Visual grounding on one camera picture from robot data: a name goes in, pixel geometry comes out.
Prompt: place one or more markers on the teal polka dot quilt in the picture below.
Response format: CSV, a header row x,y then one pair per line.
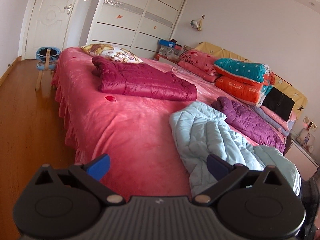
x,y
245,72

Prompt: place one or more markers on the stacked shoe boxes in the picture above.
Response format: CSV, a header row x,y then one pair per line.
x,y
168,50

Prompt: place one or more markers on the purple down jacket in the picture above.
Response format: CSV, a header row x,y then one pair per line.
x,y
249,123

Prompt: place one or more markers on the maroon down jacket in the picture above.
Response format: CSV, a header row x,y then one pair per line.
x,y
141,79

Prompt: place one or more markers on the wall lamp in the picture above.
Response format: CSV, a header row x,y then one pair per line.
x,y
197,24

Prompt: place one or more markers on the white room door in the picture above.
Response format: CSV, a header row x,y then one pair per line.
x,y
47,26

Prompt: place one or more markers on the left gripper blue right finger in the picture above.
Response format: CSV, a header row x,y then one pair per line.
x,y
217,167

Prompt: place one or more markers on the photo frame on nightstand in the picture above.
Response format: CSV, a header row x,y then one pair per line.
x,y
307,138

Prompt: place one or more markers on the orange folded quilt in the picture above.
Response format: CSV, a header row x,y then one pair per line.
x,y
249,94

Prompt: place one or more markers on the yellow padded headboard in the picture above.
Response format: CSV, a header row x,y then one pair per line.
x,y
281,84

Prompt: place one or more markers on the cartoon print pillow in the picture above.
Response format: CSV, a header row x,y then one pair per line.
x,y
111,53

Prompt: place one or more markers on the folded pink grey blankets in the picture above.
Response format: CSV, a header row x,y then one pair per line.
x,y
282,126

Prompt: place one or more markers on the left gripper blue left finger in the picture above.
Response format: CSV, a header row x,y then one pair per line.
x,y
98,167

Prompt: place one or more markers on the pink bedspread bed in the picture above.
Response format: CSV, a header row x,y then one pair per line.
x,y
134,131

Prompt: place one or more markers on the white sliding wardrobe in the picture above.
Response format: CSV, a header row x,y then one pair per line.
x,y
136,25

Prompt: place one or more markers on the black folded cloth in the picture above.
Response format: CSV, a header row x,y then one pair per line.
x,y
279,103

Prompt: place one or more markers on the light blue down jacket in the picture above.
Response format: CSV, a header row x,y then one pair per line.
x,y
199,130

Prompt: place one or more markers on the white nightstand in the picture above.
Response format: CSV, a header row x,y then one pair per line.
x,y
303,160

